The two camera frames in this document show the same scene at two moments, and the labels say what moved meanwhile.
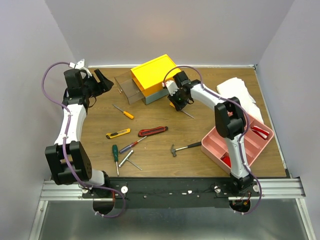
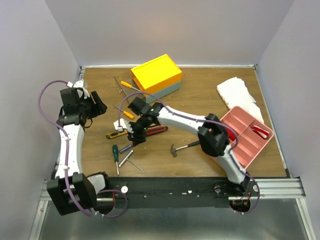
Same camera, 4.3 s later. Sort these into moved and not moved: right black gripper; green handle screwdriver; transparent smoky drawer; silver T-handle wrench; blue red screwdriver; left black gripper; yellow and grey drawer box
Moved: left black gripper; right black gripper
Not moved: green handle screwdriver; blue red screwdriver; yellow and grey drawer box; silver T-handle wrench; transparent smoky drawer
